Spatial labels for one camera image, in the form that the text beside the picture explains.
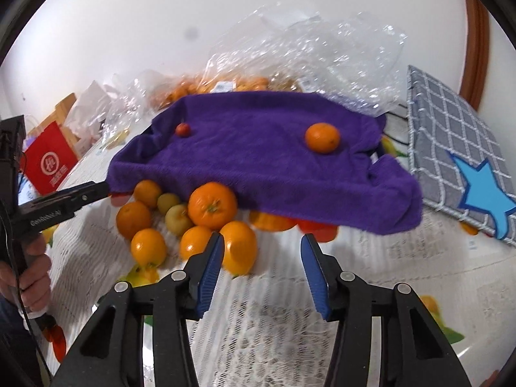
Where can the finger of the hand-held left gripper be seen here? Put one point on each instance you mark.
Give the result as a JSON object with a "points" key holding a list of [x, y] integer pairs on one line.
{"points": [[86, 194]]}

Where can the large orange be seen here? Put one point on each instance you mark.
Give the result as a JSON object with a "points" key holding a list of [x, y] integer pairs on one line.
{"points": [[212, 205]]}

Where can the small red fruit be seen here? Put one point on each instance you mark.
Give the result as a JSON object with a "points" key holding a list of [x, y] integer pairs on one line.
{"points": [[182, 129]]}

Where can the person's left hand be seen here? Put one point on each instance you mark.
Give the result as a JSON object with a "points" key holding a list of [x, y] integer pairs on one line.
{"points": [[37, 282]]}

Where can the yellow-green round fruit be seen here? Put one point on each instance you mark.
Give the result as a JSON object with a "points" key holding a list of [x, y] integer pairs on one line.
{"points": [[168, 202], [178, 219]]}

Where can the brown wooden door frame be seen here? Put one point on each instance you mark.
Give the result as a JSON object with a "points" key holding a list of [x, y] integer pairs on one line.
{"points": [[475, 48]]}

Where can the large clear plastic bag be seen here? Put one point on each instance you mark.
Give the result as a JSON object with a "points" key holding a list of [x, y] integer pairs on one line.
{"points": [[322, 56]]}

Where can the red paper bag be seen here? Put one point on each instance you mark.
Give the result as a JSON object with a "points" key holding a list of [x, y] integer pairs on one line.
{"points": [[50, 161]]}

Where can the grey checked box blue star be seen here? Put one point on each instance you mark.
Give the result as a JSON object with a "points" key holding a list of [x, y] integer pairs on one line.
{"points": [[439, 129]]}

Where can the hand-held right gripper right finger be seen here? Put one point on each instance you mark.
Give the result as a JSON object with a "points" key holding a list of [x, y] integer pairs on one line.
{"points": [[316, 274]]}

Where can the clear plastic bag of oranges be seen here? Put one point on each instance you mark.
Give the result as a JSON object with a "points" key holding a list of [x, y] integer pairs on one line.
{"points": [[181, 90]]}

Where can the purple towel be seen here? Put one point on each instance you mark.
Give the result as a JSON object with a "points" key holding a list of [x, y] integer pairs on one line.
{"points": [[262, 149]]}

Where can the crumpled clear plastic bag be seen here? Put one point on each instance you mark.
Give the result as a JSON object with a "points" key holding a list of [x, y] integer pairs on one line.
{"points": [[117, 117]]}

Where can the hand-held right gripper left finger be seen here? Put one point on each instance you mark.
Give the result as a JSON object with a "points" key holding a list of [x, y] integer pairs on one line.
{"points": [[209, 274]]}

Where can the white plastic bag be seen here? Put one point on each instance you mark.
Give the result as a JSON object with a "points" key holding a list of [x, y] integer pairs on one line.
{"points": [[90, 105]]}

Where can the person's left forearm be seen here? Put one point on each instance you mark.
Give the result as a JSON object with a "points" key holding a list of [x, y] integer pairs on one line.
{"points": [[10, 330]]}

